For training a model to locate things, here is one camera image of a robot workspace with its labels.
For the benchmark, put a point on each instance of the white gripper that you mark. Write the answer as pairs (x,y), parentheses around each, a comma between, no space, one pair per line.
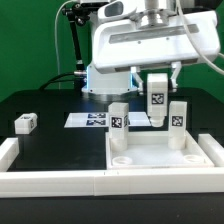
(119,45)

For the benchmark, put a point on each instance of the white square table top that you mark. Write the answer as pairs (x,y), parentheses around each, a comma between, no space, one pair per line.
(148,150)

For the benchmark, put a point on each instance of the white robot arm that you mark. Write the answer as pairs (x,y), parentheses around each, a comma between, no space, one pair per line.
(149,14)

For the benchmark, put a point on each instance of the white marker sheet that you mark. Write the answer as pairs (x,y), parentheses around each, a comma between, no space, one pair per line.
(101,119)

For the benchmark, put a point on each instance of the white U-shaped fence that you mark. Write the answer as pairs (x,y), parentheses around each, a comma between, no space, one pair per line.
(111,181)

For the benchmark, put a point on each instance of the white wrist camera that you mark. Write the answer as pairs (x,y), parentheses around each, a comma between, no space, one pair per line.
(117,9)

